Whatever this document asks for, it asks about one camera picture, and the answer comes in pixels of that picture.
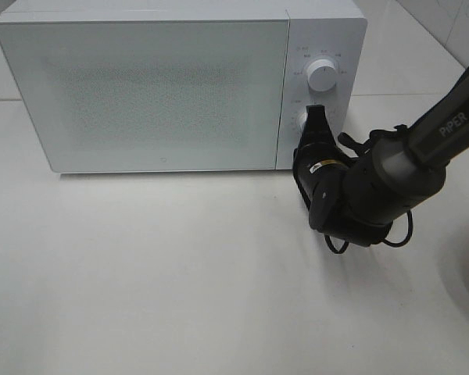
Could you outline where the white lower microwave knob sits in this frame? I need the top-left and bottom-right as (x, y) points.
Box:
(297, 112), (307, 133)

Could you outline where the white microwave oven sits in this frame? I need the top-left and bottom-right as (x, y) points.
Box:
(0, 1), (367, 173)

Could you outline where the white microwave door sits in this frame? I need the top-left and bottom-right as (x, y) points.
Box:
(0, 20), (288, 173)

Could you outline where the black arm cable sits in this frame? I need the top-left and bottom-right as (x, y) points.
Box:
(323, 123), (414, 255)

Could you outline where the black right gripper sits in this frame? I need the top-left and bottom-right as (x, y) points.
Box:
(292, 105), (356, 207)

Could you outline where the white microwave knob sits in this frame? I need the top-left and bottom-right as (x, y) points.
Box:
(306, 56), (338, 92)
(297, 112), (307, 133)

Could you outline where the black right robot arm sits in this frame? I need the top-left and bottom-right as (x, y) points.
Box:
(292, 66), (469, 254)

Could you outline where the white upper microwave knob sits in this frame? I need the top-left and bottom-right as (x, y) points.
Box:
(306, 56), (338, 92)

